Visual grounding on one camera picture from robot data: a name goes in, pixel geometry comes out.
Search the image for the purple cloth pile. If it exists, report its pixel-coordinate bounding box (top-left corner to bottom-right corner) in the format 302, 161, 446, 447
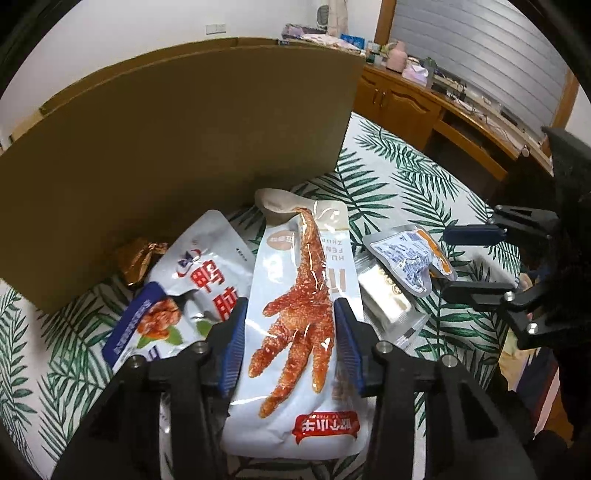
281, 24, 324, 40

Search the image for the cream bar clear packet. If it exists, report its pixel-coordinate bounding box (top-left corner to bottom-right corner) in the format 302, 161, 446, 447
353, 258, 430, 352

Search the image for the grey window blind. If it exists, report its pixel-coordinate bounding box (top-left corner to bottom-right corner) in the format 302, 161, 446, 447
392, 0, 571, 134

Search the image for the white snack bag blue edge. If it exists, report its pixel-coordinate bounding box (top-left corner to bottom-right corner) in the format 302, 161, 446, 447
102, 210, 256, 374

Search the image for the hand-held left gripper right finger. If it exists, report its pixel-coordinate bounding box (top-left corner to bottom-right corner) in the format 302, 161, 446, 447
333, 298, 539, 480

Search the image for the wooden cabinet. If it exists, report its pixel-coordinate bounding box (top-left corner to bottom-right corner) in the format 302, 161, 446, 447
353, 65, 555, 195

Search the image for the white chicken foot packet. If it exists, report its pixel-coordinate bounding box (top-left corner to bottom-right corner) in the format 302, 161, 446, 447
221, 188, 370, 462

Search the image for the leaf print tablecloth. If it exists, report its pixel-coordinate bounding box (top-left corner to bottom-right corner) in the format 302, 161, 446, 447
0, 113, 522, 480

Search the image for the brown cardboard box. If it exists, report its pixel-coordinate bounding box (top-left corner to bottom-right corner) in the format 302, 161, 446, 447
0, 37, 368, 315

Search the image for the gold foil snack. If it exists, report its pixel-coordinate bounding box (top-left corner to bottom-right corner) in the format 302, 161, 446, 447
116, 237, 169, 291

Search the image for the beige patterned curtain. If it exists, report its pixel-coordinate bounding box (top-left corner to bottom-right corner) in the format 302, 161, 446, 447
330, 0, 352, 35

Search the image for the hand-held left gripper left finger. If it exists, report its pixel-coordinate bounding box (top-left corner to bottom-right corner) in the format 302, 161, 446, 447
51, 302, 252, 480

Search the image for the folded patterned cloth stack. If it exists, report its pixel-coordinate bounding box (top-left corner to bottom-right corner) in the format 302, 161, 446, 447
295, 31, 361, 49

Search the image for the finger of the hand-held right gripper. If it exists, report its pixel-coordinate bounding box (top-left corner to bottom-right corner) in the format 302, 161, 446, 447
442, 281, 561, 352
441, 205, 560, 246

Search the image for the pink flask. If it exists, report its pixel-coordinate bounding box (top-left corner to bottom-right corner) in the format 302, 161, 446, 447
385, 41, 408, 72

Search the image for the orange and silver snack packet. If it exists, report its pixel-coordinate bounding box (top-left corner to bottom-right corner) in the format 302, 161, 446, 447
362, 225, 459, 294

